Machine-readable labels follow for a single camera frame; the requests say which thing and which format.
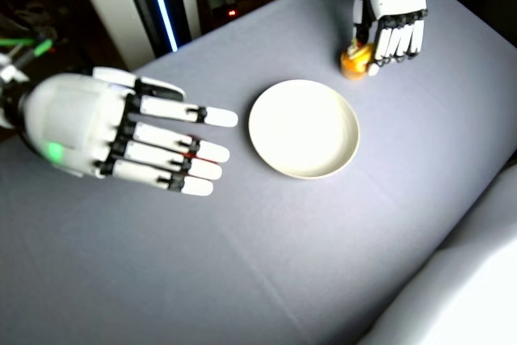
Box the white cabinet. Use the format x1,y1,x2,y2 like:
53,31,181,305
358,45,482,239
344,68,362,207
66,0,203,71

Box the white backdrop sheet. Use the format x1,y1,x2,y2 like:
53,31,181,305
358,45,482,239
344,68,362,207
357,165,517,345

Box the green cable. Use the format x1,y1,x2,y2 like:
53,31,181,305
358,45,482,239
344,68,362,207
0,36,56,57

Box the orange-topped cupcake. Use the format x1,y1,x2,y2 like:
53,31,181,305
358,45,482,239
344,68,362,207
338,37,375,81

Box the grey table cloth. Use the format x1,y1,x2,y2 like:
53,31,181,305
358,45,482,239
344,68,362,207
0,0,517,345

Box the round cream plate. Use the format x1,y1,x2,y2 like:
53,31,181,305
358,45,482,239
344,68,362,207
247,78,361,180

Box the blue light strip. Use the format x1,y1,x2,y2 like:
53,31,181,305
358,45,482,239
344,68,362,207
144,0,179,52

